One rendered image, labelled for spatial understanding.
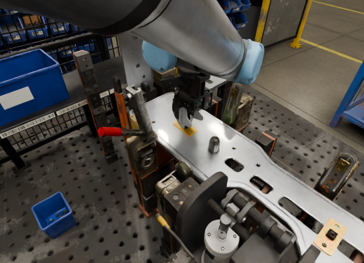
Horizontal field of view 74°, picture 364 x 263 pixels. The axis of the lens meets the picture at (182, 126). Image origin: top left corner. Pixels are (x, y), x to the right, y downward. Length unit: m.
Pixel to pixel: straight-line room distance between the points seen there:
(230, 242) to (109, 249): 0.53
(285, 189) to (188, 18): 0.54
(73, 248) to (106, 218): 0.13
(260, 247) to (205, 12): 0.32
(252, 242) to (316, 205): 0.31
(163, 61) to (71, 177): 0.77
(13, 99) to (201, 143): 0.58
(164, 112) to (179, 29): 0.65
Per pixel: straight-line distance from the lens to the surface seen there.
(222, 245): 0.45
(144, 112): 0.61
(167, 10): 0.19
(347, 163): 0.68
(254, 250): 0.40
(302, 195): 0.68
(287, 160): 1.18
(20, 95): 0.89
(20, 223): 1.08
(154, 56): 0.48
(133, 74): 0.91
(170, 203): 0.47
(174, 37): 0.22
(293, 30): 4.04
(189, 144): 0.73
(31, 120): 0.90
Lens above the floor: 1.52
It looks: 41 degrees down
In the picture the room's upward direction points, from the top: straight up
